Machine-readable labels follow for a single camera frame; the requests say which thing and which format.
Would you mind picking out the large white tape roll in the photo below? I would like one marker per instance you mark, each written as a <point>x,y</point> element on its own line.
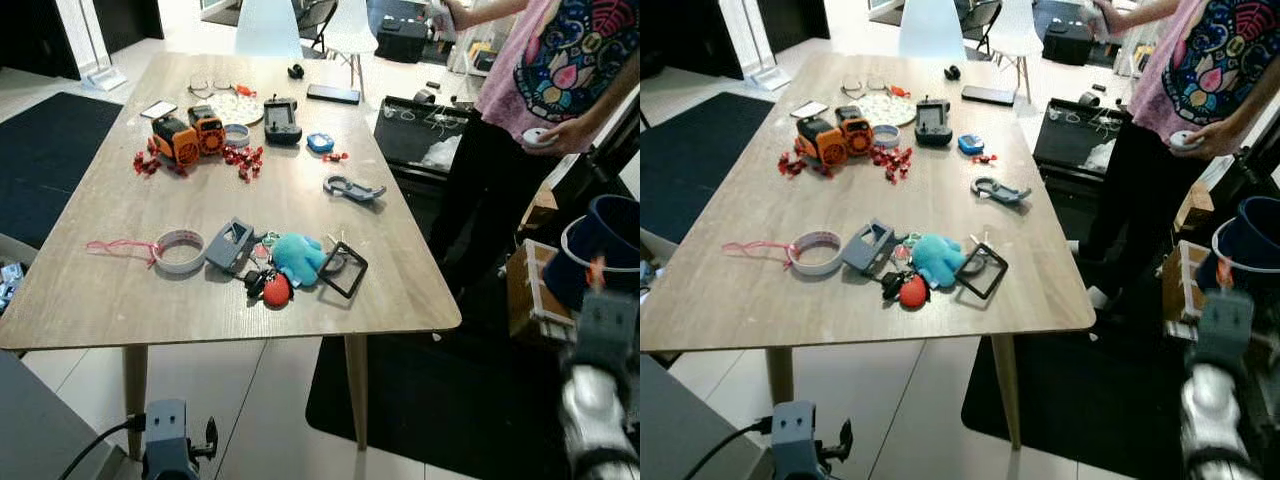
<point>163,262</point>
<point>798,264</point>

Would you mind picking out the small orange tag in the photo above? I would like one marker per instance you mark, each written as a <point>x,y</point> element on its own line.
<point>597,272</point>
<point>1222,274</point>

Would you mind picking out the white round patterned plate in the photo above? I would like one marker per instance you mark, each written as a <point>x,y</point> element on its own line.
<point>240,108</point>
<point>890,110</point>

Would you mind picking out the grey plastic printed part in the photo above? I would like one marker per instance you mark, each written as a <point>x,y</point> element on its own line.
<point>218,258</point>
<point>858,258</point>

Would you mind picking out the large orange black device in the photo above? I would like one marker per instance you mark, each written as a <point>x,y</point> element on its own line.
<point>822,143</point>
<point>175,142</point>

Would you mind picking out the thin framed eyeglasses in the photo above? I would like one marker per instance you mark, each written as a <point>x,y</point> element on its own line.
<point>865,84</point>
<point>210,82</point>

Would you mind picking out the clear plastic bag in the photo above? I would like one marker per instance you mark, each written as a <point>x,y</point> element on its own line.
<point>1098,155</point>
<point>440,152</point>

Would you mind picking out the white edged smartphone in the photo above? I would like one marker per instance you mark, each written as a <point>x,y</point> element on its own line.
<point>159,110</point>
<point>809,110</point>

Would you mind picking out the person in pink shirt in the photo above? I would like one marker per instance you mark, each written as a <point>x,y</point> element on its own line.
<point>570,60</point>
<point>1220,60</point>

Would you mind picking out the jumble of grey black parts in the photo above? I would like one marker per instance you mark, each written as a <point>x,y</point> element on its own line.
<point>10,285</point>

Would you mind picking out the wooden table leg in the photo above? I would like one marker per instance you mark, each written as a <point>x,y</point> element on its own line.
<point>134,380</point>
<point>1005,390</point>
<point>780,375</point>
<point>355,390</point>

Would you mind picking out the white stand base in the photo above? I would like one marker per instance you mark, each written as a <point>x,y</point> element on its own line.
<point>770,78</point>
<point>105,78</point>

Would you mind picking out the person's left hand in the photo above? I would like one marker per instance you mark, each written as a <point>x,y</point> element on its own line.
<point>565,137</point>
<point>1220,140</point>

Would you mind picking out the small blue white device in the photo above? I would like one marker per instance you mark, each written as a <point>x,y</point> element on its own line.
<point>320,143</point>
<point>971,145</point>

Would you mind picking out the person's right hand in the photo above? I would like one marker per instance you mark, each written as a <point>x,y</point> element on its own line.
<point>455,12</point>
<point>1112,14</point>

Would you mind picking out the black handheld remote controller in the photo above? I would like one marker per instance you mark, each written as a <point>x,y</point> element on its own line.
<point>282,122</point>
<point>932,123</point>

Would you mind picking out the grey cabinet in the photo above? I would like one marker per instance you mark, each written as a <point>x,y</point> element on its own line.
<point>30,430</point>
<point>670,430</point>

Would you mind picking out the open black case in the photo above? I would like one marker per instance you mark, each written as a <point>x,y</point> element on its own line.
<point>400,140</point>
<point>1060,140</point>

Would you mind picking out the keys with teal plush toy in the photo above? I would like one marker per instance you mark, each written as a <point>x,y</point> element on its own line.
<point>938,258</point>
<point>298,258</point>

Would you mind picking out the black flat phone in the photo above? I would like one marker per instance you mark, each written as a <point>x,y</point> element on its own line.
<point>988,96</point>
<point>333,94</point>

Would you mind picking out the black chair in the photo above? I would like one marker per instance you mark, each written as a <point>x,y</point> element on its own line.
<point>318,15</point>
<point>982,15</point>

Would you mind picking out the single small red clip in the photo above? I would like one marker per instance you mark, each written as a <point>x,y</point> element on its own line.
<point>985,158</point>
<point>335,157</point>

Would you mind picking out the black floor mat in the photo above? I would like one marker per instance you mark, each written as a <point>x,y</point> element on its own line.
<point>1090,410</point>
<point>50,160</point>
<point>700,160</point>
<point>450,410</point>

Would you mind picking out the small orange black device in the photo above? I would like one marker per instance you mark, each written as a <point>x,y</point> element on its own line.
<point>207,130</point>
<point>855,130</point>

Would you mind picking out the small grey tape roll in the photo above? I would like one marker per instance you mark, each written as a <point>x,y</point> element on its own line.
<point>228,140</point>
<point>878,141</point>

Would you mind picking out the small grey round device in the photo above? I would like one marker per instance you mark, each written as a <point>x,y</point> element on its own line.
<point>426,98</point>
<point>1089,100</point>

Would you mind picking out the grey plastic clamp hook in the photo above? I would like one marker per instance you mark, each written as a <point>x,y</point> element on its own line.
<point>1005,194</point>
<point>358,192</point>

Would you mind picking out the black storage box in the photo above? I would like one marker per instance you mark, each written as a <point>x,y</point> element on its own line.
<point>1068,45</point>
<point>402,42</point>

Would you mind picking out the brown cardboard piece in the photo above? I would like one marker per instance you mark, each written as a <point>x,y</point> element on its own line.
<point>540,210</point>
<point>1195,210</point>

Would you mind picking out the wooden crate with white rack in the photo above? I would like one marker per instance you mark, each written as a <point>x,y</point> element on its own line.
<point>525,300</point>
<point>1175,300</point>

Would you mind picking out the white plastic chair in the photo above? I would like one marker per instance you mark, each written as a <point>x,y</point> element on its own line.
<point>930,28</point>
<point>268,25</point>
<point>350,25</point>
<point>1012,25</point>

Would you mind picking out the dark blue bucket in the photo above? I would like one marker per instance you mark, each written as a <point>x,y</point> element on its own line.
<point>1255,225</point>
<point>610,225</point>

